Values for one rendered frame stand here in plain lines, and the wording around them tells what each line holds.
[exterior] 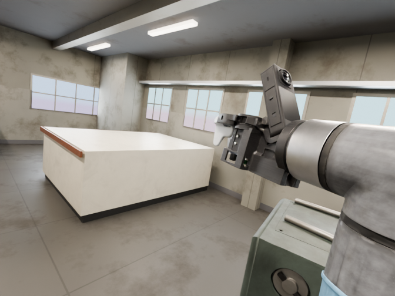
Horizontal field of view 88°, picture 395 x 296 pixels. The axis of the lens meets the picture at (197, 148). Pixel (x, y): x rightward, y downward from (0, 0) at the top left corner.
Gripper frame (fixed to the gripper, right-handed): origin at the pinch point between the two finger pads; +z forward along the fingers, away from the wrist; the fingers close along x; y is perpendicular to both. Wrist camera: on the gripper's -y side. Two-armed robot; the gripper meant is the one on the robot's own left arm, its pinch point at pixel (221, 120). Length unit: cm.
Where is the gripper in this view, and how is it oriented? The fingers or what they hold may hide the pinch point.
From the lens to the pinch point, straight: 43.2
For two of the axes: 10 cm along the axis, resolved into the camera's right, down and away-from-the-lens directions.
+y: -2.7, 9.6, 0.8
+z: -4.4, -2.0, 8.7
